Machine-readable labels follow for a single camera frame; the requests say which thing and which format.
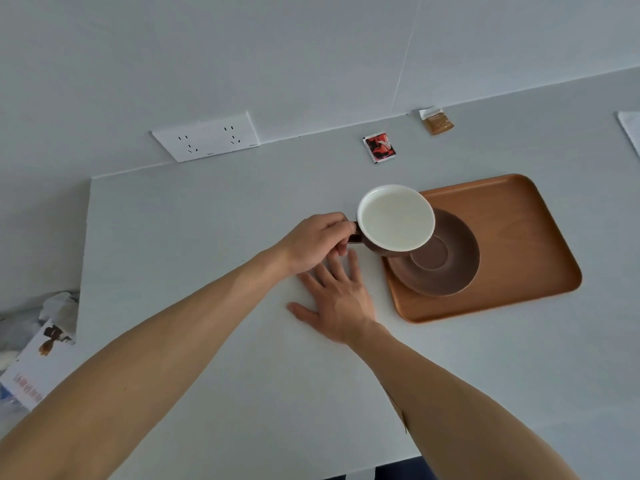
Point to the person's left forearm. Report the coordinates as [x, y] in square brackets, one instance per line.
[150, 364]

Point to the tan sachet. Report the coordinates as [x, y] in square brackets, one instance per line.
[438, 122]

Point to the white printed box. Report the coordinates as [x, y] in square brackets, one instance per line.
[35, 367]

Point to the crumpled white plastic bag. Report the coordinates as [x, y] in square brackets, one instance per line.
[57, 304]

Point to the white milk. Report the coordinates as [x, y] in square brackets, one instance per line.
[396, 219]

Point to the white wall socket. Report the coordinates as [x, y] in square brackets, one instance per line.
[207, 137]

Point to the brown cup with white inside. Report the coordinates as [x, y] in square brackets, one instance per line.
[384, 251]

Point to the red sachet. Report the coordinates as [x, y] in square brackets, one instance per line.
[379, 147]

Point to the person's right middle finger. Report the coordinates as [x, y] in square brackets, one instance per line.
[336, 268]

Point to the dark blue garment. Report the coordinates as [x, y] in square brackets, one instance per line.
[405, 469]

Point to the person's right hand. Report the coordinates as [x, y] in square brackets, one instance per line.
[342, 307]

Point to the brown saucer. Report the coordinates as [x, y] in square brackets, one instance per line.
[452, 274]

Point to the person's left fingers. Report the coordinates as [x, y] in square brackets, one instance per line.
[332, 220]

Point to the wooden tray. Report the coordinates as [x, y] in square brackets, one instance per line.
[525, 234]

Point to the person's left hand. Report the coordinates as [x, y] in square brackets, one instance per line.
[307, 242]

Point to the person's right thumb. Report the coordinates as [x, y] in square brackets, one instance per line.
[301, 309]

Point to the person's right forearm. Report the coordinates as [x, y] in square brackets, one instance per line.
[450, 409]

